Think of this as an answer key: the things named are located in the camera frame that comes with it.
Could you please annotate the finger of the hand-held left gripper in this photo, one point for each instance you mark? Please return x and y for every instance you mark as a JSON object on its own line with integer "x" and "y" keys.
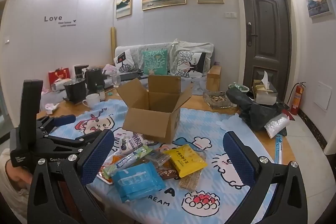
{"x": 64, "y": 119}
{"x": 78, "y": 141}

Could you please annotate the clear brown snack packet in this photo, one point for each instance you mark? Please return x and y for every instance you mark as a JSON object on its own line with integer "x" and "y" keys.
{"x": 157, "y": 157}

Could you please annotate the orange snack packet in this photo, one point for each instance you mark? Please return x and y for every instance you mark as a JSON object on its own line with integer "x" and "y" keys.
{"x": 116, "y": 159}

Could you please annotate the red fire extinguisher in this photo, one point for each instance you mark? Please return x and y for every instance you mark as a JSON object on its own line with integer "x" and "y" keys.
{"x": 296, "y": 100}

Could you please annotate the large white tree pillow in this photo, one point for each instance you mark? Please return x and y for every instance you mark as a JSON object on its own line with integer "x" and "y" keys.
{"x": 187, "y": 64}

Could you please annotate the white mug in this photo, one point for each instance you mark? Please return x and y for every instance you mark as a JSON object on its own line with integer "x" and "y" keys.
{"x": 92, "y": 101}

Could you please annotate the dark brown snack packet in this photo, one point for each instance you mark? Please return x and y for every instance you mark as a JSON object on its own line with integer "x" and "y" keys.
{"x": 168, "y": 173}

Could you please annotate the small framed wall picture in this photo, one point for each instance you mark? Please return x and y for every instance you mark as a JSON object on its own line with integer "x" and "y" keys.
{"x": 124, "y": 3}

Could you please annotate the glass jar dark lid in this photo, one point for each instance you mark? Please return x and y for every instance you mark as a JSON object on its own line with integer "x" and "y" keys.
{"x": 101, "y": 92}

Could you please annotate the pink plastic bag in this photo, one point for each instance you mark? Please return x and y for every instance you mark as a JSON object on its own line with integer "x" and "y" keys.
{"x": 109, "y": 68}

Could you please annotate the white wall access panel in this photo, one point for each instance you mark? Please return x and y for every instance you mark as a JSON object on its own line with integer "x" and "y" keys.
{"x": 323, "y": 95}

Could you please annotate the black kettle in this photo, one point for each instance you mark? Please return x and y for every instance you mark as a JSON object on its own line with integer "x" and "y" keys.
{"x": 94, "y": 79}

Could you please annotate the black wall lettering sticker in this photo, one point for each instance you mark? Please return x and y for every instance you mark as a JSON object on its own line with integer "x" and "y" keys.
{"x": 53, "y": 18}

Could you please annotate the white purple snack packet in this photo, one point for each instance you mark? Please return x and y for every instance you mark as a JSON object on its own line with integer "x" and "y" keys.
{"x": 136, "y": 144}

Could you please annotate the brown cardboard box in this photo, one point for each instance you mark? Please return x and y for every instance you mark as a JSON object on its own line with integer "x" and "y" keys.
{"x": 151, "y": 119}

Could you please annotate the teal patterned pillow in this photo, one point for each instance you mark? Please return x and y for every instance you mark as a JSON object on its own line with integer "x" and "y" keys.
{"x": 155, "y": 62}

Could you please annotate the grey covered sofa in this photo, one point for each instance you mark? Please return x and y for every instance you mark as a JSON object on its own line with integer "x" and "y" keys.
{"x": 139, "y": 48}

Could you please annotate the clear plastic bag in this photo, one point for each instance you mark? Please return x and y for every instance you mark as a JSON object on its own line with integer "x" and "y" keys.
{"x": 277, "y": 124}

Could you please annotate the clear cracker packet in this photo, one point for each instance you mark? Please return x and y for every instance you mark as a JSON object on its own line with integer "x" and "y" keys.
{"x": 189, "y": 182}

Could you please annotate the yellow snack packet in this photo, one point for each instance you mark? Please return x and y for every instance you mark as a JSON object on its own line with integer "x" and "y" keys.
{"x": 185, "y": 159}

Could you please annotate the white light switch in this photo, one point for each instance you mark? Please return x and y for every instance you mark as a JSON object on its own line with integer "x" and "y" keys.
{"x": 230, "y": 14}

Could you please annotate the green bowl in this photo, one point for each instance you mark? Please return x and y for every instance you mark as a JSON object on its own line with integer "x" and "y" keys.
{"x": 238, "y": 87}

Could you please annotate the black coffee machine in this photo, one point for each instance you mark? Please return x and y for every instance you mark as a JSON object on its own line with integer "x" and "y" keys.
{"x": 80, "y": 70}

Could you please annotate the wine glass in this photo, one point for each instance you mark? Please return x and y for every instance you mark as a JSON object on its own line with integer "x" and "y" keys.
{"x": 116, "y": 79}

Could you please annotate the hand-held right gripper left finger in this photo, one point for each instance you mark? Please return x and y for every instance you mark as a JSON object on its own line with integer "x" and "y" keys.
{"x": 96, "y": 157}

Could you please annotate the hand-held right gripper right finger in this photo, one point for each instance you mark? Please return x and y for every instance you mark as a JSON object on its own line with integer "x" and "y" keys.
{"x": 239, "y": 158}

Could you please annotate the dark brown door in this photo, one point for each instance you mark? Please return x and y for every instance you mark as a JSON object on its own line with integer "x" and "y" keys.
{"x": 267, "y": 43}

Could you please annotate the black plastic bag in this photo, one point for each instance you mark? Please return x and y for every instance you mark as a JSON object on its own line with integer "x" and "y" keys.
{"x": 252, "y": 111}

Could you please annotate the blue snack packet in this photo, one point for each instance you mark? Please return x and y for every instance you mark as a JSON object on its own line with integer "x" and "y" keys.
{"x": 139, "y": 182}

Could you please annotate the red gift bag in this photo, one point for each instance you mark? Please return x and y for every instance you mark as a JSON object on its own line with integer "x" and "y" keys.
{"x": 59, "y": 74}

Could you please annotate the blue cartoon printed blanket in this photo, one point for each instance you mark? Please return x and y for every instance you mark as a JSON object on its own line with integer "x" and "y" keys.
{"x": 204, "y": 124}

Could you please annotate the white box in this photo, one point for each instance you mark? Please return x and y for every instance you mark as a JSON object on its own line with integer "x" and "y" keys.
{"x": 267, "y": 98}

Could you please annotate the gold tissue box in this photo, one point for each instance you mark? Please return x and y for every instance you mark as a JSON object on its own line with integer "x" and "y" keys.
{"x": 262, "y": 85}

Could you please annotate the green white snack packet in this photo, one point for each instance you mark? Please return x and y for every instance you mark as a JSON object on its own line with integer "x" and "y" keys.
{"x": 131, "y": 158}

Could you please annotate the white pillow black tree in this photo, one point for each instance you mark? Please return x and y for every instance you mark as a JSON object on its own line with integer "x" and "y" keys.
{"x": 124, "y": 61}

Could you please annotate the yellow rolled mat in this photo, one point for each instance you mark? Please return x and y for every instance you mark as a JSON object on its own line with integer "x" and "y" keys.
{"x": 113, "y": 43}

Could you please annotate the small cardboard box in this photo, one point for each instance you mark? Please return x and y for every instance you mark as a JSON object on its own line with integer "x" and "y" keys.
{"x": 214, "y": 77}

